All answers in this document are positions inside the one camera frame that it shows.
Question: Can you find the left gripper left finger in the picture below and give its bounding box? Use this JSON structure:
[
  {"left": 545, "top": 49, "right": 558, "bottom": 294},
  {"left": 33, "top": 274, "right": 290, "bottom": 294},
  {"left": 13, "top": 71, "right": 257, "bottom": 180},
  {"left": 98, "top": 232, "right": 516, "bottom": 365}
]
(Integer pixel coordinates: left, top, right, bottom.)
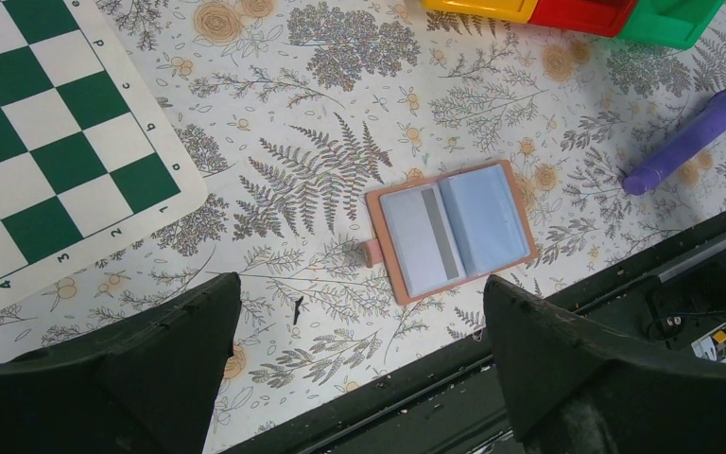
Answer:
[{"left": 0, "top": 272, "right": 242, "bottom": 453}]

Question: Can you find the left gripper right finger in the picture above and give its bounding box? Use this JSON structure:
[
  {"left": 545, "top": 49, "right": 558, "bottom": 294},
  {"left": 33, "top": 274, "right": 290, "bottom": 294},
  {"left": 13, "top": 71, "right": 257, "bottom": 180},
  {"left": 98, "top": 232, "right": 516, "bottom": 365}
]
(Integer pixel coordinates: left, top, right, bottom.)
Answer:
[{"left": 483, "top": 275, "right": 726, "bottom": 453}]

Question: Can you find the tan leather card holder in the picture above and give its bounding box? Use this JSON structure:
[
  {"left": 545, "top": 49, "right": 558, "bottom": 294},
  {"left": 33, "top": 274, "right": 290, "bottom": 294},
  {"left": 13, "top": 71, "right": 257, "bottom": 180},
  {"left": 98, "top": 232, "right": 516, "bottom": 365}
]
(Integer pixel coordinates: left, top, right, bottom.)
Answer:
[{"left": 363, "top": 160, "right": 538, "bottom": 306}]

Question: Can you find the green white chessboard mat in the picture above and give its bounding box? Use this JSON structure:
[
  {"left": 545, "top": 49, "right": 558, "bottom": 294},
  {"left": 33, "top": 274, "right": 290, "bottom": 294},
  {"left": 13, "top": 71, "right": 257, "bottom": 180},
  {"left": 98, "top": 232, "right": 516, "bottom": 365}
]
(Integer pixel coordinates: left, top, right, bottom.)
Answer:
[{"left": 0, "top": 1, "right": 207, "bottom": 310}]

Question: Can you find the purple marker pen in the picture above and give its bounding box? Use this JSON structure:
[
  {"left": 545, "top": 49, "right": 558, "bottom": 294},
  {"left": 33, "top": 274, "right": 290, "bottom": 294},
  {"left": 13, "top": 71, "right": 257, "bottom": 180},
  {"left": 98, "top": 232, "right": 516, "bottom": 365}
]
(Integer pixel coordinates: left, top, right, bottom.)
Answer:
[{"left": 622, "top": 89, "right": 726, "bottom": 196}]

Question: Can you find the red plastic bin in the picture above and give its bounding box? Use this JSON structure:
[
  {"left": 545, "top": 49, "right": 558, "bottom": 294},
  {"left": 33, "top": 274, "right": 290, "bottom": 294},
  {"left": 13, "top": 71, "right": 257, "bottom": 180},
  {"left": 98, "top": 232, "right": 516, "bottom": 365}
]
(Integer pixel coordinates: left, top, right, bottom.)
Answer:
[{"left": 528, "top": 0, "right": 637, "bottom": 38}]

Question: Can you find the green plastic bin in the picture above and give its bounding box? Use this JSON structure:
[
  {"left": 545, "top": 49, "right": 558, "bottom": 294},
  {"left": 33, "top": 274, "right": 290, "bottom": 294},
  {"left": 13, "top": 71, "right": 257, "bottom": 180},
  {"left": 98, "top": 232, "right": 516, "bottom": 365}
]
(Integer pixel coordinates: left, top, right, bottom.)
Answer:
[{"left": 618, "top": 0, "right": 723, "bottom": 50}]

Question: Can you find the yellow plastic bin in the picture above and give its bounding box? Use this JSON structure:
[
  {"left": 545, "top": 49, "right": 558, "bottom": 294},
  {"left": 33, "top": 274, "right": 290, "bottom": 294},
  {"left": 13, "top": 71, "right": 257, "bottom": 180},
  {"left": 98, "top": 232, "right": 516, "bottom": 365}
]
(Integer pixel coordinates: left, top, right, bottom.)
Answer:
[{"left": 421, "top": 0, "right": 539, "bottom": 24}]

